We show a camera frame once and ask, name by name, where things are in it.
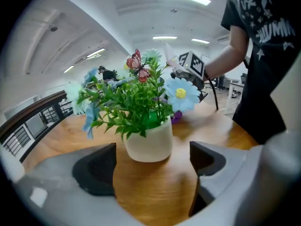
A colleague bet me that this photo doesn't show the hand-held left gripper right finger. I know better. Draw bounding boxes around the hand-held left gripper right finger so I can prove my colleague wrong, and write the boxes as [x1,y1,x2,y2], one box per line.
[189,140,264,218]

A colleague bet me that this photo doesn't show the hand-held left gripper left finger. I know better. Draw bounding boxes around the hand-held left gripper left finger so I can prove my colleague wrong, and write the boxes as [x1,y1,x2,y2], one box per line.
[14,142,151,226]

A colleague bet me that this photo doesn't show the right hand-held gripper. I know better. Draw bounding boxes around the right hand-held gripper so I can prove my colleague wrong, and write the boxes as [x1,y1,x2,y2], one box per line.
[170,50,209,103]

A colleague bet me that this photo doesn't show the purple cloth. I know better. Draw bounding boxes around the purple cloth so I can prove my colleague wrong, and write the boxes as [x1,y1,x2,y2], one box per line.
[170,111,183,125]

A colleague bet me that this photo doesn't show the small white flower pot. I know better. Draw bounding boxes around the small white flower pot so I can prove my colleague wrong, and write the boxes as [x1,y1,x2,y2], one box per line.
[64,48,202,163]

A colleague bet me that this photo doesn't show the person's right forearm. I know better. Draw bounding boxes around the person's right forearm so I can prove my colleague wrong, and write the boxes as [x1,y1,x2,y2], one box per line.
[203,24,250,82]

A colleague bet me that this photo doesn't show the dark metal railing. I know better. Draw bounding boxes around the dark metal railing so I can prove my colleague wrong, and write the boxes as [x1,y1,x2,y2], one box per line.
[0,89,71,163]

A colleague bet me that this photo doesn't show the person's black star-print shirt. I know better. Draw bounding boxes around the person's black star-print shirt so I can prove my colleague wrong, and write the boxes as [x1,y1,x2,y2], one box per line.
[220,0,301,145]

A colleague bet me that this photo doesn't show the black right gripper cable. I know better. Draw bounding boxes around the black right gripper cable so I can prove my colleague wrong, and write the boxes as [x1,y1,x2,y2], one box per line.
[203,70,219,111]

